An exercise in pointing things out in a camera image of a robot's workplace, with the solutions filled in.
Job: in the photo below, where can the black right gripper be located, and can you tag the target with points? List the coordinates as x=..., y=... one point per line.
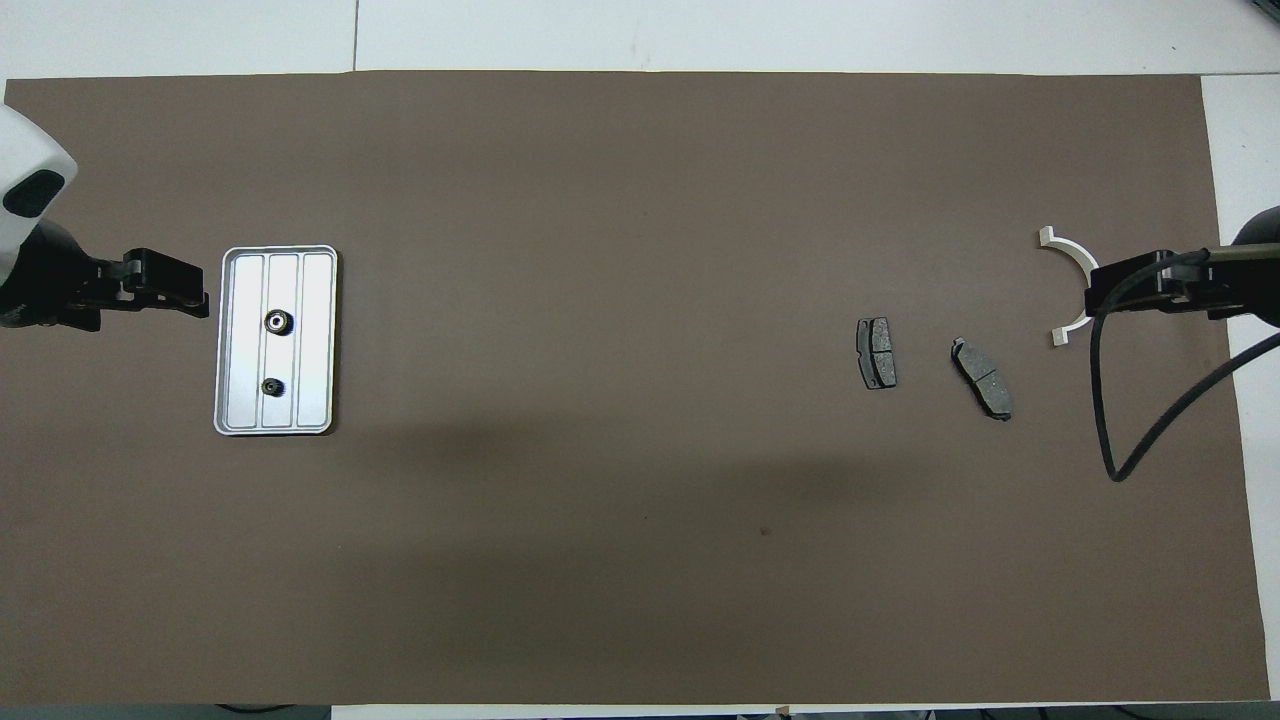
x=1255, y=285

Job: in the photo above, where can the silver metal tray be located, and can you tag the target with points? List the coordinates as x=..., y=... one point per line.
x=315, y=340

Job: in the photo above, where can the large black bearing gear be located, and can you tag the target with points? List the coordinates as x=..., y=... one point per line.
x=268, y=322

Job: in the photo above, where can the brown table mat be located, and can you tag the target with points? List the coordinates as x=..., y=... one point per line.
x=600, y=560

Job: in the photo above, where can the small black bearing gear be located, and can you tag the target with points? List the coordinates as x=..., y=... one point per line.
x=266, y=388

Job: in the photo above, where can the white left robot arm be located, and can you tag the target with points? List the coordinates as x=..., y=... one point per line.
x=25, y=140

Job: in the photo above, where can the rectangular grey brake pad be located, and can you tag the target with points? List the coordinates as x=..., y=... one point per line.
x=878, y=350

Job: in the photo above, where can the white curved plastic bracket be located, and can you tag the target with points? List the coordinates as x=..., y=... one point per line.
x=1062, y=243

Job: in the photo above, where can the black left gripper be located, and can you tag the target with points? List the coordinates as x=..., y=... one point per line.
x=60, y=290

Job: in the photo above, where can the curved grey brake pad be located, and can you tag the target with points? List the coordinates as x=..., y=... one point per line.
x=982, y=378

